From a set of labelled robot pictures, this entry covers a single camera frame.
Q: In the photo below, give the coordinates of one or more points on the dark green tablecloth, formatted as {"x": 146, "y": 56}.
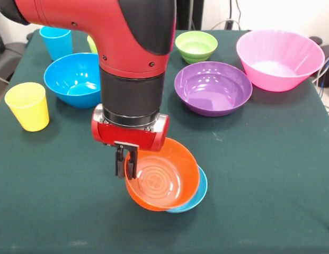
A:
{"x": 233, "y": 158}

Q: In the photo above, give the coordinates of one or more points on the purple plastic bowl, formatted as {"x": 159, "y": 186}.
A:
{"x": 212, "y": 90}

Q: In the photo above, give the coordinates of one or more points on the blue plastic cup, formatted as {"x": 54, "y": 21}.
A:
{"x": 58, "y": 43}

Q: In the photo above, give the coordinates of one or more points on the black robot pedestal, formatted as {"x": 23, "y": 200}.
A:
{"x": 189, "y": 13}

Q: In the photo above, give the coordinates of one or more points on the yellow plastic cup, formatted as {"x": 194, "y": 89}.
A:
{"x": 29, "y": 111}

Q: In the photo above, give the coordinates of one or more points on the large blue plastic bowl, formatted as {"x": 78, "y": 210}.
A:
{"x": 74, "y": 79}

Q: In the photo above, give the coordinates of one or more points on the large pink plastic bowl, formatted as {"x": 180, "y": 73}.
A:
{"x": 280, "y": 58}

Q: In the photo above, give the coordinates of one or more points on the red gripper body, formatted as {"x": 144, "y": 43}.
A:
{"x": 127, "y": 136}

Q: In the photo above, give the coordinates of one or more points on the orange plastic bowl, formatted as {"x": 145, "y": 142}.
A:
{"x": 164, "y": 180}

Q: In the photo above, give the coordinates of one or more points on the small green plastic bowl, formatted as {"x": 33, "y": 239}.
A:
{"x": 196, "y": 47}

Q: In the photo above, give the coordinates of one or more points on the small blue plastic bowl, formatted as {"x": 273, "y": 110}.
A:
{"x": 201, "y": 193}

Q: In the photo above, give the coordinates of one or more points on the lime green plastic cup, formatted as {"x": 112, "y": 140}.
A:
{"x": 92, "y": 45}

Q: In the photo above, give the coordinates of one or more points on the black power plug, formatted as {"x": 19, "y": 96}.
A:
{"x": 229, "y": 24}

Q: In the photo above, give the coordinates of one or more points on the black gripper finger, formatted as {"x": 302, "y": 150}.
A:
{"x": 119, "y": 161}
{"x": 132, "y": 165}

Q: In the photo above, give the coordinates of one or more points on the black chair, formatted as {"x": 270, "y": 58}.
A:
{"x": 8, "y": 58}

